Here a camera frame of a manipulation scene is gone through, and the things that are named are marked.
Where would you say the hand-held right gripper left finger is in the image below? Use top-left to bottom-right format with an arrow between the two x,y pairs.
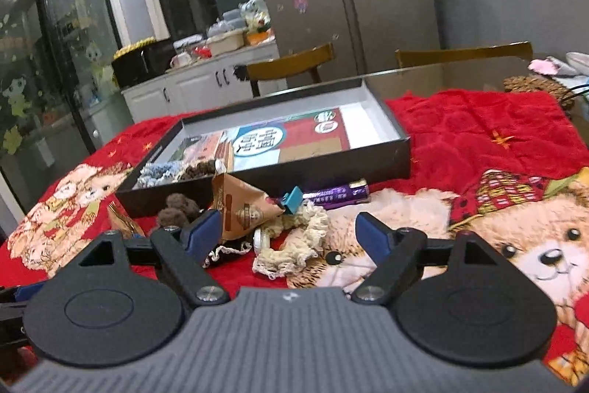
76,210 -> 231,306

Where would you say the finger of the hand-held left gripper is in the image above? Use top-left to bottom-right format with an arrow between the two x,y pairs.
0,285 -> 45,350

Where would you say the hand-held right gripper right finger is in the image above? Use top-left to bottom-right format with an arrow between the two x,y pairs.
350,211 -> 495,306

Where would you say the black shallow cardboard box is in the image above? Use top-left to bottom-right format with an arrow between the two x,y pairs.
115,77 -> 412,219

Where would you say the brown triangular snack packet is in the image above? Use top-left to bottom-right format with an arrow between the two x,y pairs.
211,172 -> 286,245

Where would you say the purple snack packet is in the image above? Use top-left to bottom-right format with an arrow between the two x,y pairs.
301,178 -> 370,210

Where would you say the cream knitted scrunchie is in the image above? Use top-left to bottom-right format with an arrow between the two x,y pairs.
252,200 -> 330,281

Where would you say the dark brown scrunchie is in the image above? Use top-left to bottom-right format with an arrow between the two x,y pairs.
177,160 -> 217,182

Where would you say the blue knitted scrunchie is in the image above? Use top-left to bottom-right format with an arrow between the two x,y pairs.
137,160 -> 185,189

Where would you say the gold hair clip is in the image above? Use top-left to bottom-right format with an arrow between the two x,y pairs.
108,200 -> 144,237

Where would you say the blue hair clip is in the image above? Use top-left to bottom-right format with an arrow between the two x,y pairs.
278,186 -> 305,214

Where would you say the red printed bear blanket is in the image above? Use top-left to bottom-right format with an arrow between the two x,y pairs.
0,89 -> 589,385

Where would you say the white kitchen cabinet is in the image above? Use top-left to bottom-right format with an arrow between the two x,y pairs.
120,41 -> 281,124

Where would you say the black microwave oven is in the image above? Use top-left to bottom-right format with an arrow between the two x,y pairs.
111,38 -> 178,89

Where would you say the wooden chair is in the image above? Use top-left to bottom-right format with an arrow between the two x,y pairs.
395,42 -> 535,69
244,42 -> 335,98

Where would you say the beige basket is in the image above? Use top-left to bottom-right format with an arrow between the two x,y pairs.
205,28 -> 246,55

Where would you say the glass sliding door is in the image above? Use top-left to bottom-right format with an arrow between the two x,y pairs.
0,0 -> 123,214

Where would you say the stack of plastic containers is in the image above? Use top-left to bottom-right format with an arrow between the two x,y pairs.
221,8 -> 247,30

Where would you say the brown wooden trivet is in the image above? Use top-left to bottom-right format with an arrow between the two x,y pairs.
502,75 -> 571,106

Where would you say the silver double-door refrigerator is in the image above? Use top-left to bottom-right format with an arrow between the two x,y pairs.
242,0 -> 442,90

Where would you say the pink soft item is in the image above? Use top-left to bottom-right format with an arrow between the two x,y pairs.
528,58 -> 560,75

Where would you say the white bowl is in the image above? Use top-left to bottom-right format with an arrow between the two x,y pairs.
565,51 -> 589,76

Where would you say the black lace hair tie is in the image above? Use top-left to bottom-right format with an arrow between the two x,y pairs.
205,242 -> 251,269

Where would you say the brown fluffy hair tie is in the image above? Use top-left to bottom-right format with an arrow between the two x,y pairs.
156,193 -> 203,230

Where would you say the black cable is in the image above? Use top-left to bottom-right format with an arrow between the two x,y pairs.
559,84 -> 589,110

